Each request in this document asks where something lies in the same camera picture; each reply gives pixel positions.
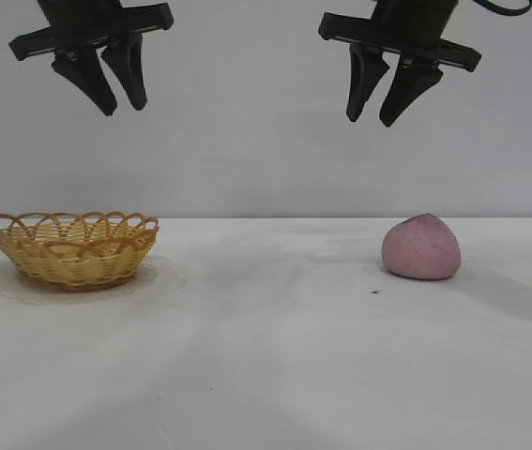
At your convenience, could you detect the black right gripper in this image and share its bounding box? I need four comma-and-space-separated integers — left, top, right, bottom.
317, 0, 482, 128

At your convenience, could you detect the pink peach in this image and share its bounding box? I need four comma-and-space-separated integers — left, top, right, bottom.
381, 212, 463, 281

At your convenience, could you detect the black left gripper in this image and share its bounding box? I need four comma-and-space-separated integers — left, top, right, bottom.
8, 0, 175, 117

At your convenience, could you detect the yellow woven wicker basket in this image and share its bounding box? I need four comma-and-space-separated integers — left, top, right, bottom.
0, 210, 160, 293

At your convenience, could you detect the black cable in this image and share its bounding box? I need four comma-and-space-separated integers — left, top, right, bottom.
469, 0, 532, 16

